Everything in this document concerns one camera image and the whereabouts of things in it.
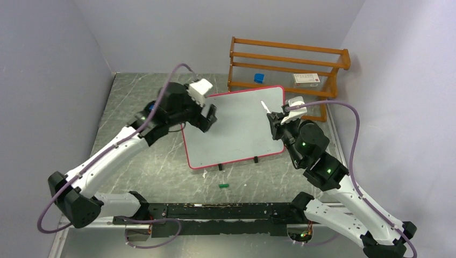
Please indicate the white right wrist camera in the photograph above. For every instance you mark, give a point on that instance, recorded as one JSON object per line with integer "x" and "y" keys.
{"x": 294, "y": 110}

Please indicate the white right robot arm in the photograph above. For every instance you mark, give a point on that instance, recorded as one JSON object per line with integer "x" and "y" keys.
{"x": 378, "y": 233}

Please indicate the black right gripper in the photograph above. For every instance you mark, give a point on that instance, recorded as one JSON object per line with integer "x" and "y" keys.
{"x": 276, "y": 119}

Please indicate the green white marker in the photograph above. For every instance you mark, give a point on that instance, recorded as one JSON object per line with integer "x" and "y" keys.
{"x": 268, "y": 111}

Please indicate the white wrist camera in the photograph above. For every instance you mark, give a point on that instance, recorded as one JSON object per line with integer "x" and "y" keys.
{"x": 294, "y": 110}
{"x": 198, "y": 91}

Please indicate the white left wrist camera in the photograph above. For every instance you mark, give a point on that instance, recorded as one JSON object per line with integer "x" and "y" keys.
{"x": 198, "y": 91}

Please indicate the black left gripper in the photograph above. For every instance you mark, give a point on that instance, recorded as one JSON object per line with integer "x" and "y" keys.
{"x": 202, "y": 122}

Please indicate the pink framed whiteboard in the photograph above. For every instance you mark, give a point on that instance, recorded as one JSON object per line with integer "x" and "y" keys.
{"x": 241, "y": 131}

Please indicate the white red small box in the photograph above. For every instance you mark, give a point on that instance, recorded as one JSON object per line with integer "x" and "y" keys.
{"x": 306, "y": 79}

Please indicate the blue block on shelf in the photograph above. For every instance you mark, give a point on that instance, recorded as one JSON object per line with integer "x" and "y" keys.
{"x": 259, "y": 78}

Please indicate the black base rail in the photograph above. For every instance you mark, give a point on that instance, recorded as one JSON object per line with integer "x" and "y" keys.
{"x": 223, "y": 218}

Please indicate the wooden shelf rack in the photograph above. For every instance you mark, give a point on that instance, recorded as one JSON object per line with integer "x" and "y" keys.
{"x": 279, "y": 61}

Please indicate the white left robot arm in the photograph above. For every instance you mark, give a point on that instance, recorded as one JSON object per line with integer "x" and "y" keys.
{"x": 76, "y": 193}

